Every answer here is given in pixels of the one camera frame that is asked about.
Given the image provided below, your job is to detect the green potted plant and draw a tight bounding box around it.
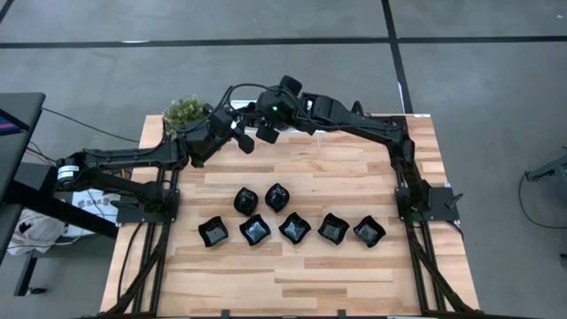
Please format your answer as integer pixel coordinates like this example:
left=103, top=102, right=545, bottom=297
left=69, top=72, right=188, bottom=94
left=162, top=94, right=210, bottom=135

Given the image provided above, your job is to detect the grey metal stand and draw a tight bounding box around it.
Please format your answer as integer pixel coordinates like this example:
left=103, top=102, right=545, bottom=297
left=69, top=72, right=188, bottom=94
left=524, top=148, right=567, bottom=183

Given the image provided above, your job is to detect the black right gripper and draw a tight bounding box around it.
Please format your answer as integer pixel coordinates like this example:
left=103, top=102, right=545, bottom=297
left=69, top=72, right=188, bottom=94
left=242, top=86, right=309, bottom=145

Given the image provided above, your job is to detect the black leaf-shaped mini plate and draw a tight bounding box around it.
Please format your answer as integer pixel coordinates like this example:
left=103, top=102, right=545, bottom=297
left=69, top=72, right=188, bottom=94
left=233, top=186, right=260, bottom=218
left=264, top=183, right=291, bottom=214

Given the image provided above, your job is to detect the black left camera cable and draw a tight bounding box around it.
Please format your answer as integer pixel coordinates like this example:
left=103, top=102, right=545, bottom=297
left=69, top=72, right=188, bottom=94
left=188, top=82, right=272, bottom=134

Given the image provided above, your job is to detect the thin black floor cable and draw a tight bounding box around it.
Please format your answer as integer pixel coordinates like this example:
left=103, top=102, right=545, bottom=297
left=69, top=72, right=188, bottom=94
left=42, top=107, right=142, bottom=144

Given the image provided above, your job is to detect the white plastic bag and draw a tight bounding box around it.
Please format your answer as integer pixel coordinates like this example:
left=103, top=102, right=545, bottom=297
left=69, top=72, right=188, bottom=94
left=6, top=207, right=85, bottom=257

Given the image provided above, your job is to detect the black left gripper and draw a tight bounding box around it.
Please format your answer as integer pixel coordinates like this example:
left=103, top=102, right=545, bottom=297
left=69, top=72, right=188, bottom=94
left=201, top=108, right=256, bottom=155

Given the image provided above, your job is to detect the black aluminium extrusion frame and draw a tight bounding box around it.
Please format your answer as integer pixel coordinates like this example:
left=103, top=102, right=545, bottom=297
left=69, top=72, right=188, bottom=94
left=99, top=113, right=482, bottom=319

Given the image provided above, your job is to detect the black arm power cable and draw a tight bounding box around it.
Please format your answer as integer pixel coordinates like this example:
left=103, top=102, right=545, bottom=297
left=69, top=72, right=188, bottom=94
left=414, top=130, right=496, bottom=169

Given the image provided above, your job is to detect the black desk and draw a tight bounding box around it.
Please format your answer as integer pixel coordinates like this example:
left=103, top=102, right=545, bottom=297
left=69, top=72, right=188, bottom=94
left=0, top=91, right=120, bottom=297

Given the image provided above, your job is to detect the white wire rack shelf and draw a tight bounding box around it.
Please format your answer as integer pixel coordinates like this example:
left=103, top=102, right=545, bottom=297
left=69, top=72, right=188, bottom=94
left=228, top=99, right=328, bottom=151

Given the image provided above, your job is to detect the monitor with coloured screen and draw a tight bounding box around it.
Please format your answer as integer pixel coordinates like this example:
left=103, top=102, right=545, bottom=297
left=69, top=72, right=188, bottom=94
left=0, top=108, right=30, bottom=136

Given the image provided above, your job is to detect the black wavy square mini plate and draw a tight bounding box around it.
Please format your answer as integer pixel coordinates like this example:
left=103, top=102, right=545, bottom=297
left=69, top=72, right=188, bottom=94
left=277, top=211, right=313, bottom=245
left=197, top=215, right=230, bottom=248
left=317, top=212, right=351, bottom=246
left=353, top=214, right=387, bottom=249
left=238, top=214, right=272, bottom=247

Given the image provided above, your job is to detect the curved black floor cable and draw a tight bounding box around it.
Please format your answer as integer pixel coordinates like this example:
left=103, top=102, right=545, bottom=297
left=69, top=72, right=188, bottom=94
left=518, top=173, right=567, bottom=230

